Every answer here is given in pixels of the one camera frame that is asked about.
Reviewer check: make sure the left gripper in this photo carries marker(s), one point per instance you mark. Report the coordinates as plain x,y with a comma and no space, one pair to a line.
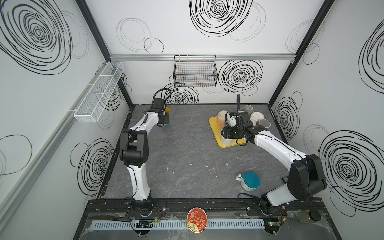
163,118

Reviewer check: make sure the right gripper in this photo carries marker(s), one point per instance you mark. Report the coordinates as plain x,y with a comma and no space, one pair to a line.
237,115

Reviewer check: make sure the blue patterned mug yellow inside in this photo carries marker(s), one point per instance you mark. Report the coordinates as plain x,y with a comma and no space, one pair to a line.
167,111

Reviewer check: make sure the yellow plastic tray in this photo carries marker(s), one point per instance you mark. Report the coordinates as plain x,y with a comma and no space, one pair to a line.
217,132

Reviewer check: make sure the cream mug red inside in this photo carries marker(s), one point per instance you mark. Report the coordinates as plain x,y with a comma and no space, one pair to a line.
226,142

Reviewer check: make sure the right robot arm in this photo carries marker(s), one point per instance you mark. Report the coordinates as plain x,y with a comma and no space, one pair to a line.
306,174

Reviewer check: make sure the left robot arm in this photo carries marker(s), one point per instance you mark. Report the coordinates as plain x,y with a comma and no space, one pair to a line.
134,151

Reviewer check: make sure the white mug on tray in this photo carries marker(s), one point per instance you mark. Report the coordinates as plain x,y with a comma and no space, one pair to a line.
256,117

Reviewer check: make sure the peach mug cream base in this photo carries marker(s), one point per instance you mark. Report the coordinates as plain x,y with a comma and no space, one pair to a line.
221,118

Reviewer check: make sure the grey mug at back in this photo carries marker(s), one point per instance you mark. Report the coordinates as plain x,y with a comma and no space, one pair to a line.
249,109

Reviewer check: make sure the large grey mug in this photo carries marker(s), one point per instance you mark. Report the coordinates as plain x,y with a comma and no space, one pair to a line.
264,123

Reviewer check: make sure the white jar teal lid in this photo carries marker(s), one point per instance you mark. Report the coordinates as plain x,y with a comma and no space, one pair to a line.
250,181

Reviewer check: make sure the small black card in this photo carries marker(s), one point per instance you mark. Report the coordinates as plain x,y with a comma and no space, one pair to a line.
285,179

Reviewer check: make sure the red round tin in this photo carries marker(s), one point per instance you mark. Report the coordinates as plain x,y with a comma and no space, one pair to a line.
197,220

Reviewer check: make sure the dark jar black lid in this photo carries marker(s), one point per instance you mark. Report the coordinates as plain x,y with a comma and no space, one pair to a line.
310,216

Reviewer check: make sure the black wire basket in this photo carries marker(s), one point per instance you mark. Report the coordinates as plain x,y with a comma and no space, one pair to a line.
195,71

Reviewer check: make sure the white wire shelf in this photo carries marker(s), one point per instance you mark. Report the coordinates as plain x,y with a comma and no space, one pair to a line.
97,97

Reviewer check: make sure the white slotted cable duct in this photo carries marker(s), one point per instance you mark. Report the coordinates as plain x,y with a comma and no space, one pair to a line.
213,224

